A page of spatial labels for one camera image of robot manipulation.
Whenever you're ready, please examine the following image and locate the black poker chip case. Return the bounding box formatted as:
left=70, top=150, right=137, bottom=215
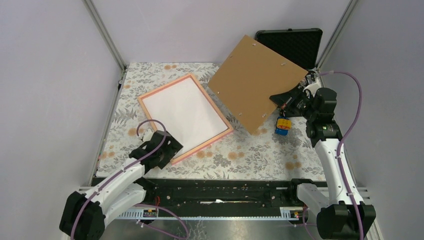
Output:
left=254, top=28, right=323, bottom=71

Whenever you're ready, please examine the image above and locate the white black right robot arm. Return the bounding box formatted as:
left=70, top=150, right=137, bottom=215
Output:
left=269, top=85, right=376, bottom=240

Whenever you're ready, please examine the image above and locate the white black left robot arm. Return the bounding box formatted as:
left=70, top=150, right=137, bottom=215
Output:
left=59, top=130, right=183, bottom=240

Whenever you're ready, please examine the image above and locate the floral tablecloth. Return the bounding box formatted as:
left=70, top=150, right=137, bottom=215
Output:
left=94, top=62, right=325, bottom=181

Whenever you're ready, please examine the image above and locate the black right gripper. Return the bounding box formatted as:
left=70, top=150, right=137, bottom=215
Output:
left=269, top=84, right=317, bottom=121

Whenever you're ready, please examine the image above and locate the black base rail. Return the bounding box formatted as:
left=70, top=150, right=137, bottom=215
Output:
left=91, top=177, right=321, bottom=218

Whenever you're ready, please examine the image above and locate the blue yellow toy car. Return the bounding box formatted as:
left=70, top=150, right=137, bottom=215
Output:
left=274, top=116, right=292, bottom=136

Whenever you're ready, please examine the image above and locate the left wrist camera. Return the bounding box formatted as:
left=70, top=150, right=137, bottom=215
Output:
left=139, top=128, right=154, bottom=142

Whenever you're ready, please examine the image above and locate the brown cardboard backing board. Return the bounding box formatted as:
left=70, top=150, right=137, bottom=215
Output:
left=208, top=35, right=308, bottom=134

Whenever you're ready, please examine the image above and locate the seascape photo print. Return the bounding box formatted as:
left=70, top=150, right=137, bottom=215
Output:
left=141, top=77, right=230, bottom=159

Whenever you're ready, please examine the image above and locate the pink wooden picture frame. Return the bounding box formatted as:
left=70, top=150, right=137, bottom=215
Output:
left=137, top=73, right=235, bottom=166

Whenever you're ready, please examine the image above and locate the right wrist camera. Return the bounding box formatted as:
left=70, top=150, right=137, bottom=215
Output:
left=305, top=69, right=321, bottom=87

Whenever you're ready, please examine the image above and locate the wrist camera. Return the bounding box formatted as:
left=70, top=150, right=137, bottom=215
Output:
left=305, top=69, right=321, bottom=87
left=139, top=128, right=154, bottom=142

